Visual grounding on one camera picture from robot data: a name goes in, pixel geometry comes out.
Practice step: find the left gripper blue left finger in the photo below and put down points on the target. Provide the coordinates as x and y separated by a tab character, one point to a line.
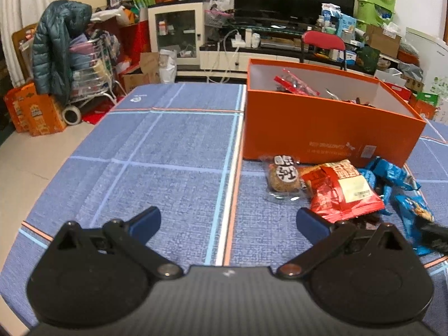
144	226

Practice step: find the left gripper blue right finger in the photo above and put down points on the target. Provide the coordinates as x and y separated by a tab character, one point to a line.
312	226

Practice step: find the red snack bag yellow label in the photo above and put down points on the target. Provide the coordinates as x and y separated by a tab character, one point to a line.
339	191

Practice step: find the blue chip cookie pack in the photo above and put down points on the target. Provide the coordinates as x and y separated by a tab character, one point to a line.
410	210

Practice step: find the red chocolate cookie pack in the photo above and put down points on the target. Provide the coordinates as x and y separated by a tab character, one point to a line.
289	82

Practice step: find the clear pack brown pastry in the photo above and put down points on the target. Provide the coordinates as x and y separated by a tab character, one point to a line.
284	182

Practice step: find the blue oreo pack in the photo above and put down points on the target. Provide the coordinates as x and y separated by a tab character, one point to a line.
383	176

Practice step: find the blue patterned tablecloth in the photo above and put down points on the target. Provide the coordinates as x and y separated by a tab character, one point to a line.
173	146

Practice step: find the orange cardboard box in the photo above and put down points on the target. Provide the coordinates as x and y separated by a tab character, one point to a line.
354	117

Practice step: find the tape roll on floor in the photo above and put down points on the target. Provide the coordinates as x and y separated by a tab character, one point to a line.
72	115

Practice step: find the orange gift bag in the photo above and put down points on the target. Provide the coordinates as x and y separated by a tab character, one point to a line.
33	113

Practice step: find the red folding chair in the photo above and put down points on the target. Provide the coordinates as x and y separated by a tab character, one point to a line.
326	41

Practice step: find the brown cardboard box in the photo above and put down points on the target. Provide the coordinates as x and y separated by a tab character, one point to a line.
386	42

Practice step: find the white glass door cabinet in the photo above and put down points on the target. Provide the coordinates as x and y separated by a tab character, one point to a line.
178	27

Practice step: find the teal puffer jacket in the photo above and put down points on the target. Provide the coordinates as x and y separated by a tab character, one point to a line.
61	22

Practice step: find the green stacked storage bins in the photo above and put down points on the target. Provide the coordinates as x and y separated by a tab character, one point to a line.
374	12

